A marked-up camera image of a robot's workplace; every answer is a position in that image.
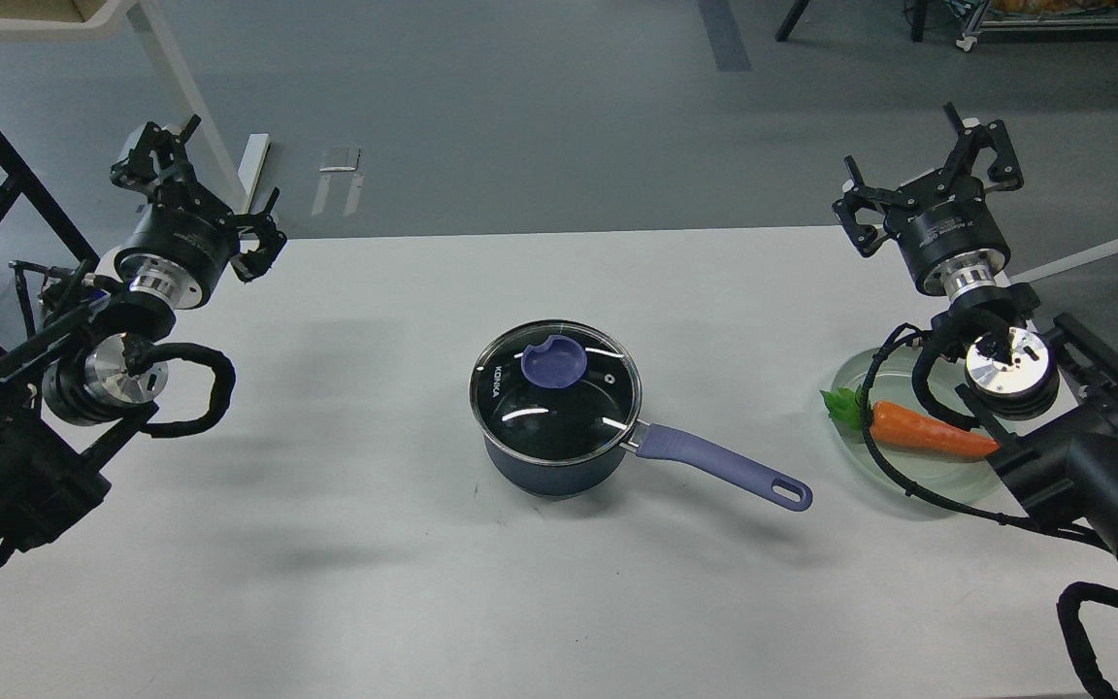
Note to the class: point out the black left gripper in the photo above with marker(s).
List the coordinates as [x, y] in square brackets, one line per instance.
[170, 240]

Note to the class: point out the white table frame leg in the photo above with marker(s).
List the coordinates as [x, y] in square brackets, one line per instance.
[233, 178]

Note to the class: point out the clear glass plate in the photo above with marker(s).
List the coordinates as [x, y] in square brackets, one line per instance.
[963, 480]

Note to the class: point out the blue pot with purple handle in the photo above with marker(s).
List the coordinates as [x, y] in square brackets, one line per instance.
[657, 442]

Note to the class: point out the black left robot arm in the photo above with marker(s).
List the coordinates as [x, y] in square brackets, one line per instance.
[99, 369]

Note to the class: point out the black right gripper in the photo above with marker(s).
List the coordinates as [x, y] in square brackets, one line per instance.
[959, 224]

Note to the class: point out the metal wheeled cart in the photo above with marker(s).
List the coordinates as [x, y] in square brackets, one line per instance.
[976, 20]

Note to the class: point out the glass pot lid purple knob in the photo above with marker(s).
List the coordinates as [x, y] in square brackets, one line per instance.
[555, 392]

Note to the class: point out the orange toy carrot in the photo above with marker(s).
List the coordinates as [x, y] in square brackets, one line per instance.
[901, 427]

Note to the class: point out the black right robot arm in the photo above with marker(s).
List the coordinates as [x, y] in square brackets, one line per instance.
[1040, 408]

